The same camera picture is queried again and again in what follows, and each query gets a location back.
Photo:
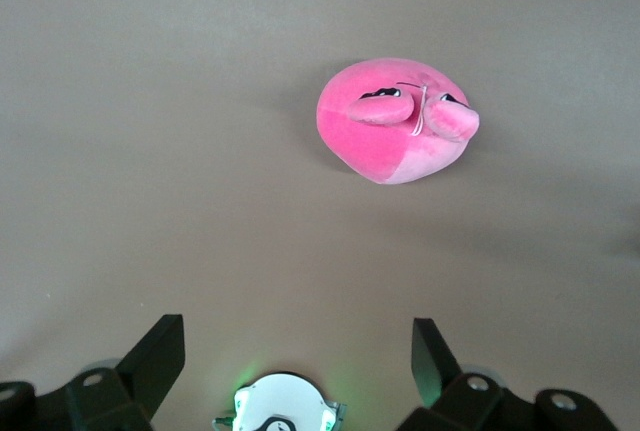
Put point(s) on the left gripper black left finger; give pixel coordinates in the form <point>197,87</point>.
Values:
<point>125,391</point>

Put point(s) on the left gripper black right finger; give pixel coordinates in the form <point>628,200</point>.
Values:
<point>475,406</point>

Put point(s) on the round hot pink plush toy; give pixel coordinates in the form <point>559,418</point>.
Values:
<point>370,146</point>

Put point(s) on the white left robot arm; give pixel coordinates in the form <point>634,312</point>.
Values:
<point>285,396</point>

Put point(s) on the brown table mat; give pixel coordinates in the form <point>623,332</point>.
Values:
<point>200,151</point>

